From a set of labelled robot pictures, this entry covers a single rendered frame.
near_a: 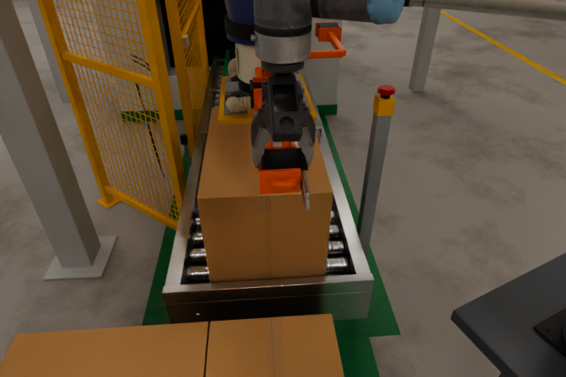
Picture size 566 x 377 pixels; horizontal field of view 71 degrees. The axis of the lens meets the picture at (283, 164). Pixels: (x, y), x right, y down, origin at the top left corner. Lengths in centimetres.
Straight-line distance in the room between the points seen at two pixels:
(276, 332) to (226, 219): 39
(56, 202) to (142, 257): 56
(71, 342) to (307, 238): 79
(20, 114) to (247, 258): 113
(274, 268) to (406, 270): 108
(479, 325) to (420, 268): 115
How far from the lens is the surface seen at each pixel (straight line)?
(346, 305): 149
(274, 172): 70
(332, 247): 159
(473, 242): 260
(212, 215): 122
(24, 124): 198
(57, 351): 148
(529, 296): 135
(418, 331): 209
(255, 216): 122
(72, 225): 225
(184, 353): 134
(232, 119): 117
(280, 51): 63
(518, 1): 73
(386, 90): 164
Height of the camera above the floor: 168
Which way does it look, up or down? 34 degrees down
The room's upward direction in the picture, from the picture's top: straight up
